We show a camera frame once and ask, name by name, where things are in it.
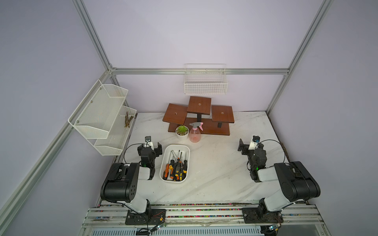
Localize white plastic storage box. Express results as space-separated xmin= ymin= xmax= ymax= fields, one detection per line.
xmin=159 ymin=145 xmax=191 ymax=183

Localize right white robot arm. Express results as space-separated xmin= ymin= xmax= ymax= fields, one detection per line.
xmin=238 ymin=136 xmax=321 ymax=215

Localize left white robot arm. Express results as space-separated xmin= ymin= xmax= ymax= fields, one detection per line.
xmin=100 ymin=142 xmax=162 ymax=215

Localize lower white mesh shelf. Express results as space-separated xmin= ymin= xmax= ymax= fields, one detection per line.
xmin=93 ymin=106 xmax=137 ymax=156

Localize white mesh shelf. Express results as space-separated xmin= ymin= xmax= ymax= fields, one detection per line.
xmin=93 ymin=106 xmax=137 ymax=156
xmin=68 ymin=80 xmax=128 ymax=139

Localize brown twigs on shelf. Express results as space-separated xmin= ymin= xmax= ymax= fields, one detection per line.
xmin=125 ymin=112 xmax=134 ymax=128

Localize small potted green plant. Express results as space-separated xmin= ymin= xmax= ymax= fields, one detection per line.
xmin=175 ymin=125 xmax=190 ymax=141

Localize pink spray bottle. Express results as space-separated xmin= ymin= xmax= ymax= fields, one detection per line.
xmin=189 ymin=122 xmax=203 ymax=143

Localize brown wooden tiered stand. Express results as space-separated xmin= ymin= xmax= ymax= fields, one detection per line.
xmin=162 ymin=96 xmax=235 ymax=136

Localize upper white mesh shelf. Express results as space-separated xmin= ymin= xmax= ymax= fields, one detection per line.
xmin=68 ymin=80 xmax=128 ymax=139

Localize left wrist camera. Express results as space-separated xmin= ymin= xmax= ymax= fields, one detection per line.
xmin=145 ymin=136 xmax=154 ymax=149

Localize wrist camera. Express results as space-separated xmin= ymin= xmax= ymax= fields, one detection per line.
xmin=145 ymin=136 xmax=154 ymax=149
xmin=249 ymin=135 xmax=260 ymax=150

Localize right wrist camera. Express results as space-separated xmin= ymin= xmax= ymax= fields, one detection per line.
xmin=249 ymin=135 xmax=260 ymax=150

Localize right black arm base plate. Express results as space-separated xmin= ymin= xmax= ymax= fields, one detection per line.
xmin=242 ymin=207 xmax=283 ymax=224

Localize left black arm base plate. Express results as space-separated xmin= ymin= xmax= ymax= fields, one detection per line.
xmin=125 ymin=208 xmax=166 ymax=226

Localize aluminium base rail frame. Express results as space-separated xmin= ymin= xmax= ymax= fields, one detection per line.
xmin=79 ymin=201 xmax=331 ymax=236

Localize white wire wall basket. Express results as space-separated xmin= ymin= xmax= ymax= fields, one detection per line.
xmin=184 ymin=64 xmax=228 ymax=95

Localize aluminium cage frame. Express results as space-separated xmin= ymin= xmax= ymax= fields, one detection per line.
xmin=1 ymin=1 xmax=333 ymax=234

